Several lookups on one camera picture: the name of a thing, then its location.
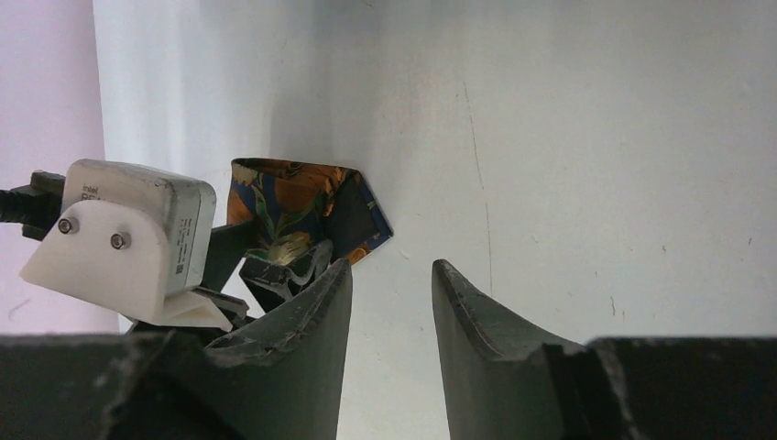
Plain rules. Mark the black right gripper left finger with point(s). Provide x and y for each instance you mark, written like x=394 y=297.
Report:
x=279 y=377

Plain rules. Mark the dark floral patterned tie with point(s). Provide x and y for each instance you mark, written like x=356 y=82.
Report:
x=294 y=206

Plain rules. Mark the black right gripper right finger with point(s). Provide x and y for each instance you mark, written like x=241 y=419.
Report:
x=507 y=378

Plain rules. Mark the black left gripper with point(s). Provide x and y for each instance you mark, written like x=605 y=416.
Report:
x=202 y=315

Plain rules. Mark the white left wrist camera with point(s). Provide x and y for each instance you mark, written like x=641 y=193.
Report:
x=124 y=231

